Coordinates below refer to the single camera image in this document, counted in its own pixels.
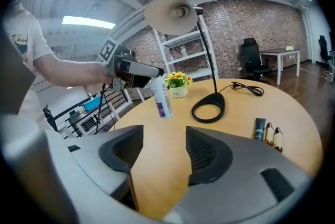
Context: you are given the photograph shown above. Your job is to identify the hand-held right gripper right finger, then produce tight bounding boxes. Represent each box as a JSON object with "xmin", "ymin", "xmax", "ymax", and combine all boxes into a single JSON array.
[{"xmin": 162, "ymin": 126, "xmax": 315, "ymax": 221}]

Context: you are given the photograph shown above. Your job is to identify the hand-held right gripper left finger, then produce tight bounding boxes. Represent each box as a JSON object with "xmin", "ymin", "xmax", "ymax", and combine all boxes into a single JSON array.
[{"xmin": 64, "ymin": 125, "xmax": 144, "ymax": 196}]

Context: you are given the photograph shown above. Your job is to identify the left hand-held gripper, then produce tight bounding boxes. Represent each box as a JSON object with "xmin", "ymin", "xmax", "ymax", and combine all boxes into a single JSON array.
[{"xmin": 98, "ymin": 37, "xmax": 165, "ymax": 92}]

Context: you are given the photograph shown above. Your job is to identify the white bottle with purple label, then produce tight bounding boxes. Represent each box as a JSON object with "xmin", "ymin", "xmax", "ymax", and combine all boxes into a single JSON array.
[{"xmin": 151, "ymin": 74, "xmax": 174, "ymax": 120}]

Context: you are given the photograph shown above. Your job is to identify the black squeeze tube bottle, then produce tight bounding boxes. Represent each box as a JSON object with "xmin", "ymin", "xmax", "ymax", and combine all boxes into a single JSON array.
[{"xmin": 253, "ymin": 117, "xmax": 267, "ymax": 140}]

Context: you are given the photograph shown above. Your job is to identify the person's left forearm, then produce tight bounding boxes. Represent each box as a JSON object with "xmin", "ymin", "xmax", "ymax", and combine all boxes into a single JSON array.
[{"xmin": 33, "ymin": 55, "xmax": 112, "ymax": 88}]

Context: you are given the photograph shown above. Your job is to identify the black metal railing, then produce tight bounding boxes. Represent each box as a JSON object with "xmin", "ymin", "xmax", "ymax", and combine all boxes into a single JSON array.
[{"xmin": 43, "ymin": 88, "xmax": 133, "ymax": 140}]

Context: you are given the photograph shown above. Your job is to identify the sunflowers in white pot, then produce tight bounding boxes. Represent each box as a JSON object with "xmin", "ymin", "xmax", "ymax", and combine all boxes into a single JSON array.
[{"xmin": 163, "ymin": 71, "xmax": 194, "ymax": 99}]

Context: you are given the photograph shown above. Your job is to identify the black tripod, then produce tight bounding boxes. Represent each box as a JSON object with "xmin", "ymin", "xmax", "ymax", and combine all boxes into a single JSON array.
[{"xmin": 94, "ymin": 83, "xmax": 117, "ymax": 135}]

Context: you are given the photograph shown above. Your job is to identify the blue box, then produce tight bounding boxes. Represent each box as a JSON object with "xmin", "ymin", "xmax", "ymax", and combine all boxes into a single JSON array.
[{"xmin": 82, "ymin": 99, "xmax": 102, "ymax": 113}]

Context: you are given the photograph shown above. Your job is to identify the white metal shelf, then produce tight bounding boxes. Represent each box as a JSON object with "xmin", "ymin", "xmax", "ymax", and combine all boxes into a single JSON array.
[{"xmin": 153, "ymin": 26, "xmax": 219, "ymax": 83}]

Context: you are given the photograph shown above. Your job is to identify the black desk lamp beige shade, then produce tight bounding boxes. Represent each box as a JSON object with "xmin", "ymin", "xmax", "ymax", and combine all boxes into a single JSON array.
[{"xmin": 144, "ymin": 0, "xmax": 227, "ymax": 124}]

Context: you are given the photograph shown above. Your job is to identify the ceiling light panel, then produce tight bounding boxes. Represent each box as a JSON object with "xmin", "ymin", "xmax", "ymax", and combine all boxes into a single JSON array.
[{"xmin": 62, "ymin": 16, "xmax": 116, "ymax": 30}]

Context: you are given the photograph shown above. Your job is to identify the black office chair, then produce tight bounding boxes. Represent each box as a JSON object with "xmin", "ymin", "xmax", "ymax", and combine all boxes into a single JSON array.
[
  {"xmin": 240, "ymin": 37, "xmax": 273, "ymax": 83},
  {"xmin": 317, "ymin": 35, "xmax": 333, "ymax": 64}
]

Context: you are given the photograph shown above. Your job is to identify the white side table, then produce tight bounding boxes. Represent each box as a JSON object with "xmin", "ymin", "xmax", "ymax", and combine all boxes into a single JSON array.
[{"xmin": 259, "ymin": 47, "xmax": 301, "ymax": 86}]

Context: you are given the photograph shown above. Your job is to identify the person's white t-shirt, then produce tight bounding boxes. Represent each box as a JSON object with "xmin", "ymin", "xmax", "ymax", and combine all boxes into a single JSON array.
[{"xmin": 3, "ymin": 2, "xmax": 55, "ymax": 131}]

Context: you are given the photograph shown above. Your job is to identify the black power cable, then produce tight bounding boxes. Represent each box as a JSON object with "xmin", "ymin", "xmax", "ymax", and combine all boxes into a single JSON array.
[{"xmin": 217, "ymin": 81, "xmax": 265, "ymax": 97}]

